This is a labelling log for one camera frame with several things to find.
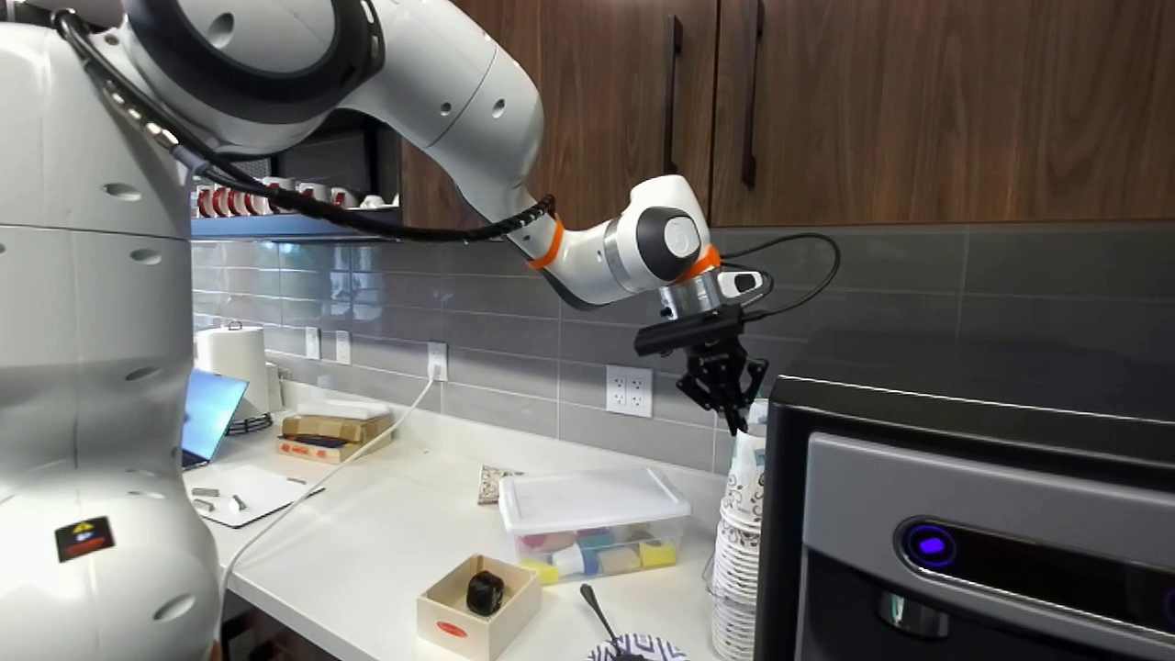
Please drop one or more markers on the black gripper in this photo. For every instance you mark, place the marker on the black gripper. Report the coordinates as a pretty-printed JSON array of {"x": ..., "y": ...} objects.
[{"x": 722, "y": 376}]

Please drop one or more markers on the patterned cup stack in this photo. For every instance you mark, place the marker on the patterned cup stack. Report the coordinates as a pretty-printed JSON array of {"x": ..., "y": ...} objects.
[{"x": 735, "y": 547}]

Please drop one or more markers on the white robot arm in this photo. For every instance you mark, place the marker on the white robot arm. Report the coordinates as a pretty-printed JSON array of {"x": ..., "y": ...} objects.
[{"x": 109, "y": 116}]

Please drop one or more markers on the black silver coffee machine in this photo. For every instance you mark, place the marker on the black silver coffee machine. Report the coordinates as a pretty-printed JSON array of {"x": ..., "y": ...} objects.
[{"x": 967, "y": 500}]

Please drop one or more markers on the clear plastic lidded box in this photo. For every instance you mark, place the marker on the clear plastic lidded box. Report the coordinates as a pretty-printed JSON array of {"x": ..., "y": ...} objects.
[{"x": 591, "y": 523}]

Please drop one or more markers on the metal spoon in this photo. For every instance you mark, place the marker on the metal spoon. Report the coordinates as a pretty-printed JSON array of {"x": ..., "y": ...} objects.
[{"x": 611, "y": 636}]

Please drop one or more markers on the lying patterned paper cup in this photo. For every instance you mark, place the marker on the lying patterned paper cup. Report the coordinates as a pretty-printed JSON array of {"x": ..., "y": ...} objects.
[{"x": 489, "y": 482}]

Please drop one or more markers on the patterned paper plate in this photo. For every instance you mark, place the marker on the patterned paper plate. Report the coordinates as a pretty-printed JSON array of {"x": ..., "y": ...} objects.
[{"x": 639, "y": 649}]

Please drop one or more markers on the wooden upper cabinets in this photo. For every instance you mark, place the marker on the wooden upper cabinets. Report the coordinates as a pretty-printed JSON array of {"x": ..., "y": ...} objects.
[{"x": 854, "y": 112}]

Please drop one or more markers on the black object in box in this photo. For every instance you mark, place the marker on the black object in box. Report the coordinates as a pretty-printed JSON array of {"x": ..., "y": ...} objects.
[{"x": 486, "y": 591}]

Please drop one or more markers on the small white cardboard box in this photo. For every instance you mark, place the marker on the small white cardboard box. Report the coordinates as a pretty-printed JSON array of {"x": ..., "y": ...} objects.
[{"x": 447, "y": 620}]

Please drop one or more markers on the white paper sheet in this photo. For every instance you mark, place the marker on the white paper sheet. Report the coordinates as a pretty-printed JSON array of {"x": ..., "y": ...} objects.
[{"x": 241, "y": 498}]

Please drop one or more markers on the paper towel roll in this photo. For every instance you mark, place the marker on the paper towel roll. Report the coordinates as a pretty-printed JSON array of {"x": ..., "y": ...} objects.
[{"x": 237, "y": 352}]

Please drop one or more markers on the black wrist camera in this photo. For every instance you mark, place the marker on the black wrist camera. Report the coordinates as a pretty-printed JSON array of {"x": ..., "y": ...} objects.
[{"x": 690, "y": 330}]

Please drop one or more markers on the white wall outlet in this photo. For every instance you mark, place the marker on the white wall outlet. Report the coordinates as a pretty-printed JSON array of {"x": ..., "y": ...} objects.
[
  {"x": 630, "y": 392},
  {"x": 438, "y": 361}
]

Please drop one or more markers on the white wall outlet far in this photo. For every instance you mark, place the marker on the white wall outlet far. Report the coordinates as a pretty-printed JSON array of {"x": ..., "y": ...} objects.
[{"x": 438, "y": 361}]

